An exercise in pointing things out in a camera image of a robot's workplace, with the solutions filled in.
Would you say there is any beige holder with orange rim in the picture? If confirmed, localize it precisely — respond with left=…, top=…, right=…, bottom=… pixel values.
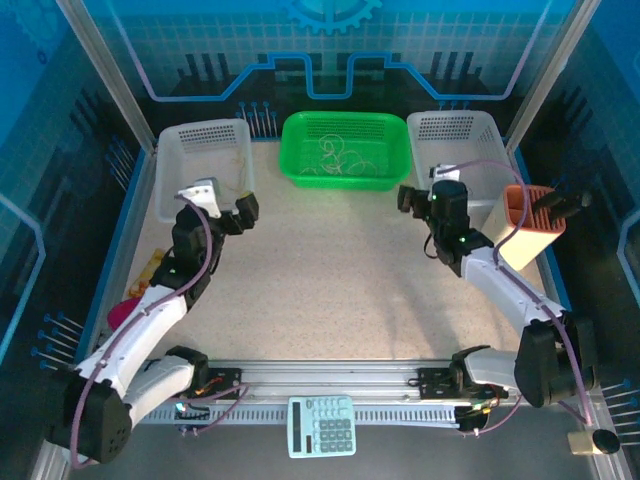
left=478, top=183, right=568, bottom=272

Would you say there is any grey slotted cable duct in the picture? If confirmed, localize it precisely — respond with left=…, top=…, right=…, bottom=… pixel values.
left=144, top=405, right=461, bottom=427

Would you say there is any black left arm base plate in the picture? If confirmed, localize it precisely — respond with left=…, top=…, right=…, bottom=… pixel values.
left=199, top=366, right=244, bottom=401

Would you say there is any pink plastic cup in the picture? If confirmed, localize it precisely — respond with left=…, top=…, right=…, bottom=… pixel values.
left=108, top=298, right=137, bottom=331

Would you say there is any pile of rubber bands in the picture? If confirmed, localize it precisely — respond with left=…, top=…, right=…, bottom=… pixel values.
left=299, top=154, right=344, bottom=177

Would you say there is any light blue calculator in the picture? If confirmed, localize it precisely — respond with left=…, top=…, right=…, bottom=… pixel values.
left=286, top=394, right=358, bottom=459

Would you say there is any green plastic basket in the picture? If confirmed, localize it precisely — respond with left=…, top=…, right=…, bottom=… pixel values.
left=277, top=110, right=413, bottom=192

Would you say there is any aluminium rail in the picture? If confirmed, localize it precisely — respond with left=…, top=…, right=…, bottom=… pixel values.
left=64, top=358, right=601, bottom=404

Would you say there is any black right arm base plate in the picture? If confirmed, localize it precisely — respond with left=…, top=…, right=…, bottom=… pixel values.
left=417, top=366, right=510, bottom=401

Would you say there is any aluminium frame post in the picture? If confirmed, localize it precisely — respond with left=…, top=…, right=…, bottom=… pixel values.
left=55, top=0, right=157, bottom=154
left=503, top=0, right=596, bottom=150

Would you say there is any thin white cable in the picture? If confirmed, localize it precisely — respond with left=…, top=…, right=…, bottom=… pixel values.
left=318, top=133, right=345, bottom=162
left=227, top=152, right=251, bottom=197

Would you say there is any white plastic basket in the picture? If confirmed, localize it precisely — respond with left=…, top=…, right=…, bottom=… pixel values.
left=406, top=110, right=521, bottom=211
left=153, top=118, right=257, bottom=225

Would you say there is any thin yellow cable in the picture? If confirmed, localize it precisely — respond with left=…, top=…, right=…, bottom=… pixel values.
left=342, top=149, right=382, bottom=177

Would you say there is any yellow snack bag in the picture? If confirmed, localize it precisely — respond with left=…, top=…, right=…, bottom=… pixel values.
left=128, top=248, right=166, bottom=301

